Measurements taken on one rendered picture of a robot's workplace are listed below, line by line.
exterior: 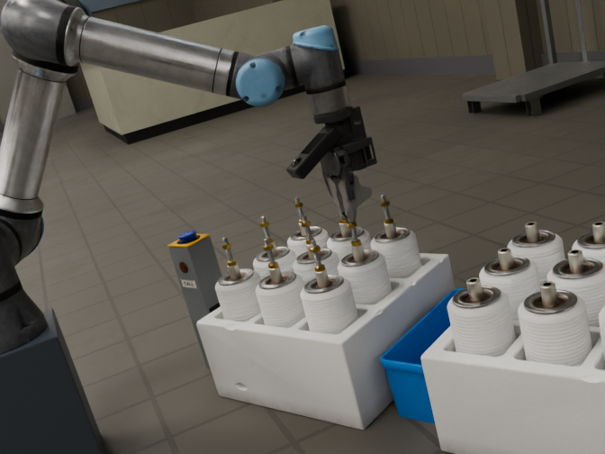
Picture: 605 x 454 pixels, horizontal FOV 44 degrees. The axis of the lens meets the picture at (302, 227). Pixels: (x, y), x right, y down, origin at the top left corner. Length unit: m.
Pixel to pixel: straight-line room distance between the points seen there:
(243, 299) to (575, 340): 0.67
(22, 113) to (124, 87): 4.68
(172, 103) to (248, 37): 0.84
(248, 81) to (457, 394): 0.59
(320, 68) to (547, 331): 0.59
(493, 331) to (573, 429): 0.17
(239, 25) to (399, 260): 4.95
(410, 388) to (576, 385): 0.35
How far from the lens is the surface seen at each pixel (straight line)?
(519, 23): 4.51
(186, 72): 1.23
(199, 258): 1.65
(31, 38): 1.29
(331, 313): 1.34
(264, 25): 6.38
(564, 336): 1.12
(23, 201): 1.50
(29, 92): 1.44
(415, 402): 1.36
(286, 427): 1.46
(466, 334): 1.18
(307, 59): 1.34
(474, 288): 1.18
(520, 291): 1.26
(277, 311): 1.42
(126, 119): 6.12
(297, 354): 1.39
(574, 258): 1.23
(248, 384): 1.54
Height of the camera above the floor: 0.75
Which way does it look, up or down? 17 degrees down
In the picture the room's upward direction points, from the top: 15 degrees counter-clockwise
